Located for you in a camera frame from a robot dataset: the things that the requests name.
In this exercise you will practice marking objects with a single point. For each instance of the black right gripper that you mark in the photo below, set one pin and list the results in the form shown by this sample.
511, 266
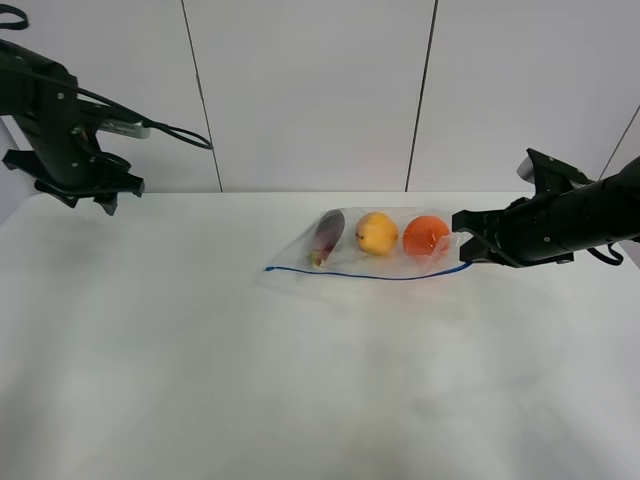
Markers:
529, 232

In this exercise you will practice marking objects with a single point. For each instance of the yellow pear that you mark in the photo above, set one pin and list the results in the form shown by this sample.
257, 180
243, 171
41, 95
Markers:
376, 234

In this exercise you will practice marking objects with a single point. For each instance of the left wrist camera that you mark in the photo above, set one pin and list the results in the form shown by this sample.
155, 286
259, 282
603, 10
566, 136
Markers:
125, 128

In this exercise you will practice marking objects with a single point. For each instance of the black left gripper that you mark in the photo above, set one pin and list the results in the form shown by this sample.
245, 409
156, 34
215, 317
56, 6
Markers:
49, 117

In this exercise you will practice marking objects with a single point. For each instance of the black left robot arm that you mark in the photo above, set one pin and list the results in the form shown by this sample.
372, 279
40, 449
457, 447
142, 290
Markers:
20, 61

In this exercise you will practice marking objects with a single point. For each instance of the clear zip bag blue seal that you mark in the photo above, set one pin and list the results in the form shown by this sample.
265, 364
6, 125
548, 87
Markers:
349, 261

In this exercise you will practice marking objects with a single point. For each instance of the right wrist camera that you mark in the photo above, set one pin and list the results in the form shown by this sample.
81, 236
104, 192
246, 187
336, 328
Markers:
550, 175

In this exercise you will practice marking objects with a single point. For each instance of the orange fruit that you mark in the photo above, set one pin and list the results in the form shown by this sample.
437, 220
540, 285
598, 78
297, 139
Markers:
426, 236

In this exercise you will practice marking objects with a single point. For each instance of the purple eggplant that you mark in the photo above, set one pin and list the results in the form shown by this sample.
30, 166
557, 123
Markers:
327, 234

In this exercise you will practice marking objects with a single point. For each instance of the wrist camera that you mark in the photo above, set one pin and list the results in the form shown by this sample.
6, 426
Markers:
125, 128
550, 175

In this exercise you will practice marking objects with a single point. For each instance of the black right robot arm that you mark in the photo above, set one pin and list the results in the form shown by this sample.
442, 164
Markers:
606, 212

